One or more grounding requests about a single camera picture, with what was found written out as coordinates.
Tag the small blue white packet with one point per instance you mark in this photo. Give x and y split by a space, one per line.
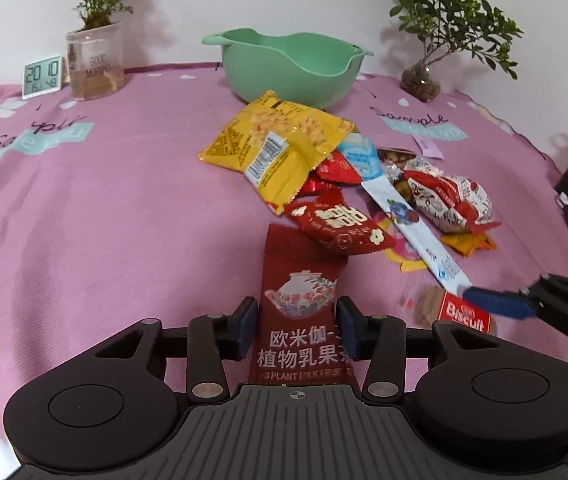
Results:
361 157

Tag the clear brown nut snack packet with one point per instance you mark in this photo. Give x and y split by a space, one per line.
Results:
393 160

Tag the red flowered snack packet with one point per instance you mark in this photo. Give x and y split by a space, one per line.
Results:
339 222

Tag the pink printed tablecloth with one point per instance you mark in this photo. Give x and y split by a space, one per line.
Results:
114 210

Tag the pink stick packet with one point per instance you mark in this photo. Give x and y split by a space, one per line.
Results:
428 148

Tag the green plastic bowl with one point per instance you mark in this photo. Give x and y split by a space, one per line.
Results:
289 80

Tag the long white stick packet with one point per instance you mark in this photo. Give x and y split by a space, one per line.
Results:
413 230

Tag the white digital clock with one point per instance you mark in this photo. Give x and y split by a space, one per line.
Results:
43 76

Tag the small white red wrapped candy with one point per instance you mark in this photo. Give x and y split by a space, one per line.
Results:
426 166

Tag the small orange snack packet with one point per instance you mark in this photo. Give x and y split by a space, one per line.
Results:
466 242

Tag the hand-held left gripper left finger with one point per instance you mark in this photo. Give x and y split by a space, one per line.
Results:
247 327

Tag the white red candy bag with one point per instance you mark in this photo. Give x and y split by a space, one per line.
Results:
451 200

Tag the red foil snack packet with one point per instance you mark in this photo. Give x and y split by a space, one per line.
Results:
314 187

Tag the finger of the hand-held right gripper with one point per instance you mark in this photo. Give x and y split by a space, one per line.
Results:
498 302

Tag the leafy plant in glass vase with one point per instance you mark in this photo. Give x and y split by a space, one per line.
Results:
421 82

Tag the red biscuit packet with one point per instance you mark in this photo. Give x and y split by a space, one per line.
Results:
463 312

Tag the feathery plant in clear cup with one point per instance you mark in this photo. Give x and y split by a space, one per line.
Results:
95 67

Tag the yellow snack packet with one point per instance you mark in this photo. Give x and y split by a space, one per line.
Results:
264 130

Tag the small red snack packet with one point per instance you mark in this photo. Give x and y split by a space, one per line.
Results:
336 167

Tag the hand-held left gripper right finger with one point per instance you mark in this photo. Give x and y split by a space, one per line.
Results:
347 327

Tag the dark red tea packet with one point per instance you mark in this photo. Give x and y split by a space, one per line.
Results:
296 285

